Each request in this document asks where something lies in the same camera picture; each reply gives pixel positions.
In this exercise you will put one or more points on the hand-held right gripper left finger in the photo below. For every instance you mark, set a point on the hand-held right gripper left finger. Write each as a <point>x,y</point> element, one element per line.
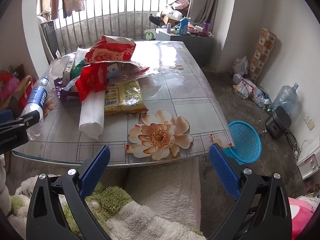
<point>95,172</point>

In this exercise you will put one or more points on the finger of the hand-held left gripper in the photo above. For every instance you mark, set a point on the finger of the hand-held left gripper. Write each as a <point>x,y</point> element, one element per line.
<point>27,120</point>

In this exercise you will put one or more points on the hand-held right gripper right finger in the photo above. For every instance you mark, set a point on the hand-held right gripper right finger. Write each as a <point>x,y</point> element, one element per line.
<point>225,172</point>

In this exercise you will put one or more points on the clear plastic bottle blue label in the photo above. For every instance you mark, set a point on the clear plastic bottle blue label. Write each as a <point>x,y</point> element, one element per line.
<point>37,97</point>

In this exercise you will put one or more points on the blue plastic basket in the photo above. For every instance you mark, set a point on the blue plastic basket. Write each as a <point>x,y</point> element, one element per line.
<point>245,140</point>

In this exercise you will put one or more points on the purple snack packet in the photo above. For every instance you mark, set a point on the purple snack packet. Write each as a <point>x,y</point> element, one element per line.
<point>60,87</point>

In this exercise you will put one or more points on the green plastic bag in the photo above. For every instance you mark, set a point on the green plastic bag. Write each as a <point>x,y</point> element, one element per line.
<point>76,71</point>

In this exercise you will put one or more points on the small red packet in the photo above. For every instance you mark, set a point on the small red packet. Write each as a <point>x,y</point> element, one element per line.
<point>90,80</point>

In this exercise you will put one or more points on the yellow snack packet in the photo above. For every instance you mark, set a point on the yellow snack packet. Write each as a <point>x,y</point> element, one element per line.
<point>125,97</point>

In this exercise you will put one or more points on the large red white snack bag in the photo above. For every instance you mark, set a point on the large red white snack bag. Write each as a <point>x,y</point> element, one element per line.
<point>110,50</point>

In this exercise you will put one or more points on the clear plastic bag red print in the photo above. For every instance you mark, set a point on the clear plastic bag red print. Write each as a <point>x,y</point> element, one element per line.
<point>140,72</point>

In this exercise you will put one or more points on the red shopping bag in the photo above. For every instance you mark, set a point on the red shopping bag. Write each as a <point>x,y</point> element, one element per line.
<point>10,90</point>

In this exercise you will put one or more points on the green fluffy cloth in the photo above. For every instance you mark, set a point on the green fluffy cloth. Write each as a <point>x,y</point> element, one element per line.
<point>117,200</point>

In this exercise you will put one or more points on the white plastic bag roll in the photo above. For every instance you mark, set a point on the white plastic bag roll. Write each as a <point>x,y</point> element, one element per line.
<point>91,117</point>

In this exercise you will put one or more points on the grey rice cooker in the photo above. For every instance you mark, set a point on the grey rice cooker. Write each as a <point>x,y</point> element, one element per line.
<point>277,121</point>

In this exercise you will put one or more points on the pile of floor packets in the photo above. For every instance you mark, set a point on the pile of floor packets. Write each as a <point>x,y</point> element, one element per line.
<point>250,91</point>

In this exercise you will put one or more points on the black chair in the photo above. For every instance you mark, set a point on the black chair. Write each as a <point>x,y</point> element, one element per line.
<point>50,37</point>

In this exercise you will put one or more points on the white appliance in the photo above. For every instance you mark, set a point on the white appliance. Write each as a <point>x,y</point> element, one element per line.
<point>310,160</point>

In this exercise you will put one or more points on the pink cloth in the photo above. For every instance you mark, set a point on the pink cloth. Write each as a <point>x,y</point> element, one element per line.
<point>300,217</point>

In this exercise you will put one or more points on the floral table cover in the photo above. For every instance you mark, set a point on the floral table cover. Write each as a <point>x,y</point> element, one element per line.
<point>180,92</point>

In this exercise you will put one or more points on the large clear water jug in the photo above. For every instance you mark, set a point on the large clear water jug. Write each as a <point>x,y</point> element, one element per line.
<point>285,100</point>

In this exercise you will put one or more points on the tile patterned roll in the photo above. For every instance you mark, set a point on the tile patterned roll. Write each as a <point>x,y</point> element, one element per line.
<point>262,52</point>

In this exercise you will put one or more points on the grey low cabinet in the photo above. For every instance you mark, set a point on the grey low cabinet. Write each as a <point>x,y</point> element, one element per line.
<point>200,47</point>

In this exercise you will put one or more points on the metal window railing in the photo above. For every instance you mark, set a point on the metal window railing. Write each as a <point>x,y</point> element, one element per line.
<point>112,25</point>

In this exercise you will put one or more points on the purple cup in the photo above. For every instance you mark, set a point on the purple cup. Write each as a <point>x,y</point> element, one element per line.
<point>206,27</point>

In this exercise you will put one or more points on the white paper bag green print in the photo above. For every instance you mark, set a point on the white paper bag green print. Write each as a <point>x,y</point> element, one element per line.
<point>149,33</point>

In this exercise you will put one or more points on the blue detergent bottle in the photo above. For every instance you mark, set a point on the blue detergent bottle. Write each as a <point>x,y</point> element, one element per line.
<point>184,26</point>

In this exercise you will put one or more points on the cardboard box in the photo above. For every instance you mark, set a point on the cardboard box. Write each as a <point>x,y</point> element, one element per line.
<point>172,19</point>

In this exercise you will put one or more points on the grey curtain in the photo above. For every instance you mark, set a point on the grey curtain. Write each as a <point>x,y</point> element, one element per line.
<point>207,2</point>

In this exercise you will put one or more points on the pink bag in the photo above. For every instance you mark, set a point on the pink bag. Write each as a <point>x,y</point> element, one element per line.
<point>180,3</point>

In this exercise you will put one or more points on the wall socket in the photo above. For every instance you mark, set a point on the wall socket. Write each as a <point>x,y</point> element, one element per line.
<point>309,122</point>

